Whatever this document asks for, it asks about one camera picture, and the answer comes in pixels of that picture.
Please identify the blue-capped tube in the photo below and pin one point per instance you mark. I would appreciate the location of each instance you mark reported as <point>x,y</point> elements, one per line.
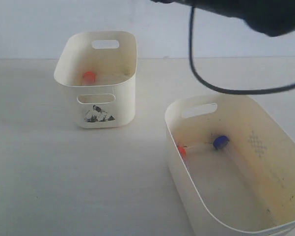
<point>226,148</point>

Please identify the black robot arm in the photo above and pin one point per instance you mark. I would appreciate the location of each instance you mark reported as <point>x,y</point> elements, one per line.
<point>270,17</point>

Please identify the orange-capped tube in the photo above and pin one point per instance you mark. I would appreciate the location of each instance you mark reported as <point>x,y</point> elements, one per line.
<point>90,78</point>
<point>195,149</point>

